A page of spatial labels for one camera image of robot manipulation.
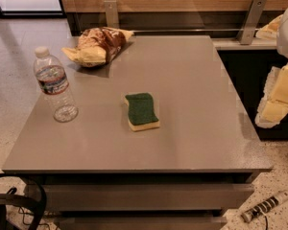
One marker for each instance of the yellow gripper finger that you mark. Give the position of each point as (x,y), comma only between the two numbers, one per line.
(269,31)
(273,106)

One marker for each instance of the brown chip bag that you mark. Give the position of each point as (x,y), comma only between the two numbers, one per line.
(98,46)

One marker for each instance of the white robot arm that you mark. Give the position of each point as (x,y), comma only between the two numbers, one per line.
(282,37)

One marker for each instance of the white power strip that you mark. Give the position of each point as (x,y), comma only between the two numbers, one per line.
(265,206)

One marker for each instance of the green and yellow sponge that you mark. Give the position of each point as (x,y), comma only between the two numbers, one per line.
(141,112)

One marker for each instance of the upper grey drawer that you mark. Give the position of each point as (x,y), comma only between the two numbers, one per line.
(146,197)

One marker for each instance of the grey drawer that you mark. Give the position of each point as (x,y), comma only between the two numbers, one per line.
(142,223)
(146,197)

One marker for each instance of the lower grey drawer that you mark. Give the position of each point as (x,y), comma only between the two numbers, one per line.
(142,223)

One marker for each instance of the clear plastic water bottle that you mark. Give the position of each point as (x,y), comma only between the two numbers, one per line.
(54,84)

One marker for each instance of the right metal bracket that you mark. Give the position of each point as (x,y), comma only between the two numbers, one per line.
(246,33)

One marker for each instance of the metal bracket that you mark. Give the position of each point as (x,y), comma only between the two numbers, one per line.
(111,12)
(246,33)

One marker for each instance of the left metal bracket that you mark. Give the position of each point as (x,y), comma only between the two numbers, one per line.
(111,12)

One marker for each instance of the black chair frame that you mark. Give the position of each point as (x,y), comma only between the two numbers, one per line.
(37,207)

